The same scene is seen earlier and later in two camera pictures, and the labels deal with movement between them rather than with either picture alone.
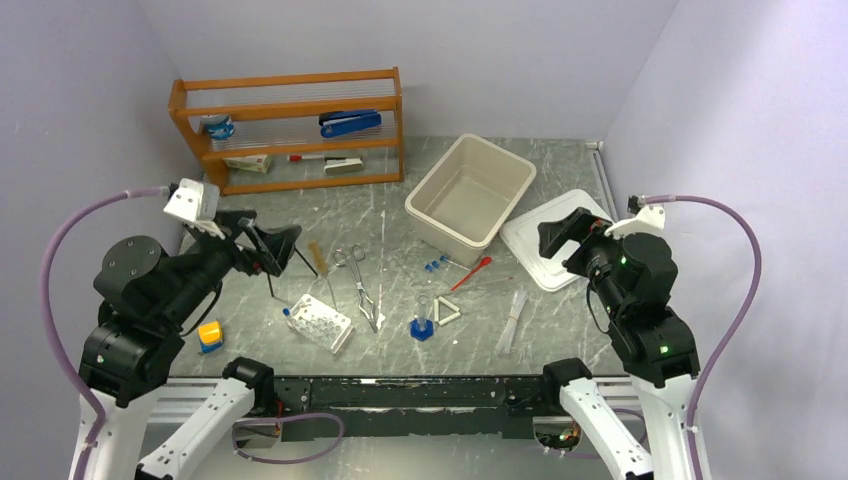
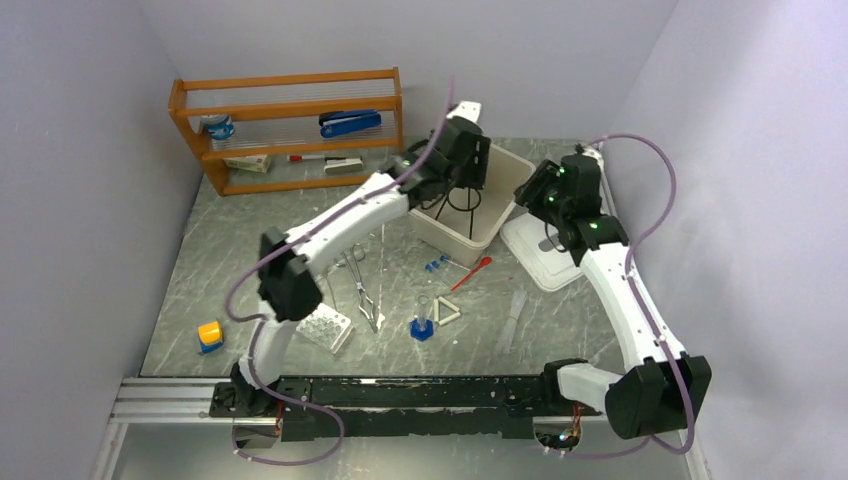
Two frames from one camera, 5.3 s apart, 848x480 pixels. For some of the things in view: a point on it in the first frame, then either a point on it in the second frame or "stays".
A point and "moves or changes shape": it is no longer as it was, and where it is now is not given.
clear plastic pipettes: [518, 299] stays
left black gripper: [273, 245] → [476, 175]
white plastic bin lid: [521, 236] stays
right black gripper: [580, 225] → [544, 175]
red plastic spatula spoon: [483, 262] stays
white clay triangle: [444, 311] stays
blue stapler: [334, 123] stays
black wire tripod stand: [304, 260] moves or changes shape
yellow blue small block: [210, 336] stays
